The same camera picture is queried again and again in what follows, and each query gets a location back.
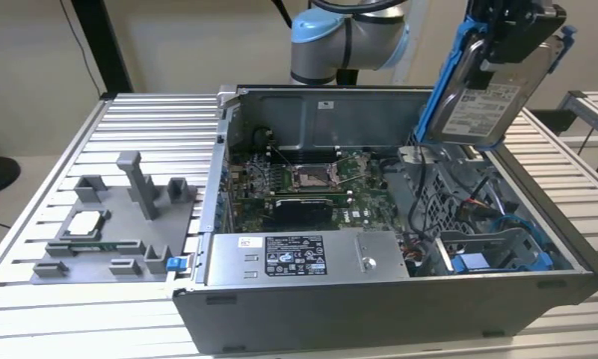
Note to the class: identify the CPU socket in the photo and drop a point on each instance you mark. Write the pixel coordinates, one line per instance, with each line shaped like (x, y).
(312, 176)

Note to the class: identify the grey plastic parts rack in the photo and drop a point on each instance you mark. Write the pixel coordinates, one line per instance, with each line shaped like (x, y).
(124, 220)

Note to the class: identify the green RAM stick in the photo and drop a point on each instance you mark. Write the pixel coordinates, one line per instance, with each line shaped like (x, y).
(104, 247)

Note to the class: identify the green motherboard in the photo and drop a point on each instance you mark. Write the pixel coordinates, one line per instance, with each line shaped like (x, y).
(369, 209)

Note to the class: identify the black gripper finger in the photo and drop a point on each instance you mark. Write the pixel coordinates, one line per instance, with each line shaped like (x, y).
(524, 33)

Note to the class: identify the hard disk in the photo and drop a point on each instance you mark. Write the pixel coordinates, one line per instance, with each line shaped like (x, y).
(484, 112)

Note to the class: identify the black upright post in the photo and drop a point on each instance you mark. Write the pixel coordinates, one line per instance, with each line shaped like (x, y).
(104, 48)

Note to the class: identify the grey metal disk bay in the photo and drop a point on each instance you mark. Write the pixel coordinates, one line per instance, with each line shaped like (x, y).
(444, 194)

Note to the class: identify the black graphics card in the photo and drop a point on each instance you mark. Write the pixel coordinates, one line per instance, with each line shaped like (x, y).
(301, 210)

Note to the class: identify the silver power supply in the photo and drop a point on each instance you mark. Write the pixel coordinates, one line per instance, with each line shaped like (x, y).
(229, 258)

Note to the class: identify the silver CPU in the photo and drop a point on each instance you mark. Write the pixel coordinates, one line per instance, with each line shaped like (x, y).
(84, 223)

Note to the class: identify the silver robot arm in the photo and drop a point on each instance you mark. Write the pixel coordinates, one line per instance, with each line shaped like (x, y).
(329, 41)

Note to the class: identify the blue plastic case latch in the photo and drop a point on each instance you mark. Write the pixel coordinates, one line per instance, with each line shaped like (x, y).
(174, 263)

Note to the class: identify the black open PC case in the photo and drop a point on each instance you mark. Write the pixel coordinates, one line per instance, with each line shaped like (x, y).
(329, 318)

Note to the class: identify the black RAM slots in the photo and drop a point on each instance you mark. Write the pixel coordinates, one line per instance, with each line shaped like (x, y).
(304, 151)

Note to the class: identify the thin metal locking lever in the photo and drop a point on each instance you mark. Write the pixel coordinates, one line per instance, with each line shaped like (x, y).
(282, 154)

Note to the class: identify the blue carrier in bay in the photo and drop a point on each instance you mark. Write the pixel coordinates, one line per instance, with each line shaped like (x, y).
(470, 261)

